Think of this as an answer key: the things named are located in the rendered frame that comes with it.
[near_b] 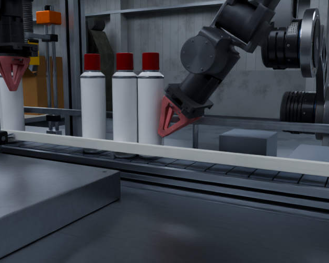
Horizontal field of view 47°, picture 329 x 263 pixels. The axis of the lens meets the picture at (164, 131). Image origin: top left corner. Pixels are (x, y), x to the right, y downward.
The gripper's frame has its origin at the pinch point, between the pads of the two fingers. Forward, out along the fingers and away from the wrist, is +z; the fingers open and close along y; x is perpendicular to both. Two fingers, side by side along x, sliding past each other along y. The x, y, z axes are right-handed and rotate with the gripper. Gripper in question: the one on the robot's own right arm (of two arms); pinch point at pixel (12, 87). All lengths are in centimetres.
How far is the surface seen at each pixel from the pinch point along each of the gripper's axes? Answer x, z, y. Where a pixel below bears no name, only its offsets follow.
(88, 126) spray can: 3.4, 7.7, 17.9
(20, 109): 6.0, 5.5, -5.2
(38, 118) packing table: 109, 25, -111
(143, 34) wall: 730, -96, -418
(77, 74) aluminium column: 19.0, -2.7, 1.6
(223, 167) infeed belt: 5.6, 13.4, 46.4
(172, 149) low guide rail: 1.9, 10.3, 38.1
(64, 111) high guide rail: 9.6, 5.8, 5.6
